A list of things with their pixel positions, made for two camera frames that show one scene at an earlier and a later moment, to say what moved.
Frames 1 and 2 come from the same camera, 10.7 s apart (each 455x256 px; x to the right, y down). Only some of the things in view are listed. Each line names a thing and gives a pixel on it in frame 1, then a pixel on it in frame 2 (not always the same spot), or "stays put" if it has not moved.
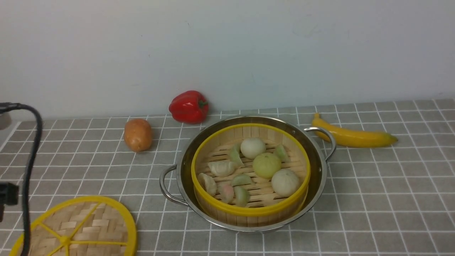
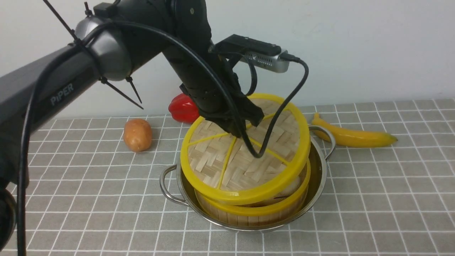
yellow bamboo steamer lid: (86, 226) -> (266, 161)
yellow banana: (358, 139) stays put
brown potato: (138, 134) stays put
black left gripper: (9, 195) -> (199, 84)
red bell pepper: (189, 107) stays put
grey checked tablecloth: (396, 200) stays put
